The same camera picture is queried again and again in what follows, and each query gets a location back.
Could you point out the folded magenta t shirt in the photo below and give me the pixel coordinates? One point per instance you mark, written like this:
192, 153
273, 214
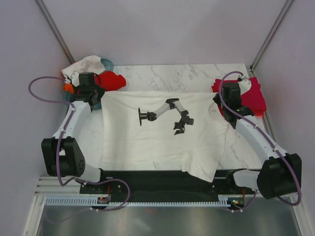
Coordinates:
254, 99

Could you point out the left aluminium side rail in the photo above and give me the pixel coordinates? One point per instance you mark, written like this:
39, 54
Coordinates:
50, 151

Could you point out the white slotted cable duct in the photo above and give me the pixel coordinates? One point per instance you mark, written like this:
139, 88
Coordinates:
95, 201

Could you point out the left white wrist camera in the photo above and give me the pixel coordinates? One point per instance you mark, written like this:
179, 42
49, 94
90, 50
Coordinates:
73, 78

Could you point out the aluminium corner post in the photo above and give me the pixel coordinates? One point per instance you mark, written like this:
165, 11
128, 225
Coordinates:
271, 34
54, 29

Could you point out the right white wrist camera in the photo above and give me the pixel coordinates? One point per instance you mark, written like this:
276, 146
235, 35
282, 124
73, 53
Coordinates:
244, 84

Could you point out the right aluminium corner post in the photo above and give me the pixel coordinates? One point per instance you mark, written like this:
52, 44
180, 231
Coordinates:
271, 34

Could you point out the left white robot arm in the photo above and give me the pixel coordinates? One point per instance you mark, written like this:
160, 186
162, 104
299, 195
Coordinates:
62, 154

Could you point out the left aluminium corner post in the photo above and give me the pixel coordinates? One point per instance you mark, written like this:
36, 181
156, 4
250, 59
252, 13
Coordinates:
54, 29

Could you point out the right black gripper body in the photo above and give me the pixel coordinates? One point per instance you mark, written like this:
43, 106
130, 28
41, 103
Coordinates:
216, 99

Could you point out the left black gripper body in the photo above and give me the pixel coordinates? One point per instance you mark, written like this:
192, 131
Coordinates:
99, 92

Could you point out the aluminium cross rail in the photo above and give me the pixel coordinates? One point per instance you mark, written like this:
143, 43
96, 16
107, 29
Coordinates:
50, 186

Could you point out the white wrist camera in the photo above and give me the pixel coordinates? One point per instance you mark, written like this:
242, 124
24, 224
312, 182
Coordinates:
244, 84
73, 78

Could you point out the plain white t shirt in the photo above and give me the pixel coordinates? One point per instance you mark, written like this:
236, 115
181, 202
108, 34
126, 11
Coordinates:
88, 64

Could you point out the white robot print t shirt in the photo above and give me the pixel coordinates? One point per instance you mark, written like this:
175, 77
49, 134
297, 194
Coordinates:
131, 144

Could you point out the orange t shirt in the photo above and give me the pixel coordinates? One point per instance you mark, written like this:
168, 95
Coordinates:
68, 88

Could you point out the teal laundry basket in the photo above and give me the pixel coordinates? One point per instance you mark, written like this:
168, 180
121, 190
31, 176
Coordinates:
109, 67

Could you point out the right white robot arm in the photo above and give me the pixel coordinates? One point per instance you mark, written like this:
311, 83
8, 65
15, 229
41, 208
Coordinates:
281, 171

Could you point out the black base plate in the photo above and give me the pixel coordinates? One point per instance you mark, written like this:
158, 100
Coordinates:
164, 186

